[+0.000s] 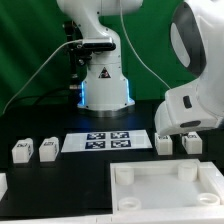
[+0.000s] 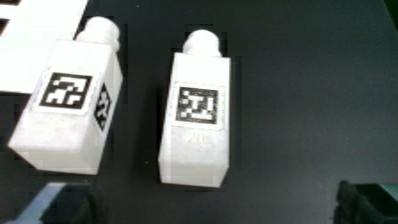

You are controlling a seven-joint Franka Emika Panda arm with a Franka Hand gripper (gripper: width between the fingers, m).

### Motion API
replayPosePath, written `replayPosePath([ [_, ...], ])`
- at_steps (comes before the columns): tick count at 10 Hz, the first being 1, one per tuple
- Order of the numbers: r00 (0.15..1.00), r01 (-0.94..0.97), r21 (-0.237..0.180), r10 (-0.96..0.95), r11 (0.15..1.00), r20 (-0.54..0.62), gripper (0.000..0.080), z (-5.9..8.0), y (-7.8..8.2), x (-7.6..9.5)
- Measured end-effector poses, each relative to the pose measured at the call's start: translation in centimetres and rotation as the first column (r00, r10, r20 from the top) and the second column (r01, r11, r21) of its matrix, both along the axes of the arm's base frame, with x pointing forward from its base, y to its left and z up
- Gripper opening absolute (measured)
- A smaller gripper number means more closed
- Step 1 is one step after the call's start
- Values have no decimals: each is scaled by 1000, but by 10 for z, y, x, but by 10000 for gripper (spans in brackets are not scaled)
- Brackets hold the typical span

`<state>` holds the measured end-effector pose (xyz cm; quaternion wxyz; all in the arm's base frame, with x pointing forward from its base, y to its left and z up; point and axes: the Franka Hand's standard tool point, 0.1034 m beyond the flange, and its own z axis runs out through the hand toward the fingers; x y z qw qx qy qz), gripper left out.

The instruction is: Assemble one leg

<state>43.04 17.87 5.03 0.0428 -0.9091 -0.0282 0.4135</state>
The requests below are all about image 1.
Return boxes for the white square tabletop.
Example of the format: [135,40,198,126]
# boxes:
[110,159,224,214]

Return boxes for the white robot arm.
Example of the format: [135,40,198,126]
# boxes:
[56,0,224,136]

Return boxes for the paper sheet with AprilTags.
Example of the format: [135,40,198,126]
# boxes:
[62,130,152,153]

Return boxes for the white obstacle bar left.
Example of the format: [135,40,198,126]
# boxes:
[0,173,8,201]

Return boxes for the black cable on table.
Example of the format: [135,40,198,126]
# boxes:
[5,87,72,111]

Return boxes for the white camera cable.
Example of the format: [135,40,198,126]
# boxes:
[1,39,84,115]

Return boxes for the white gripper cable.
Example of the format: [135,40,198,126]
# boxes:
[119,0,172,91]

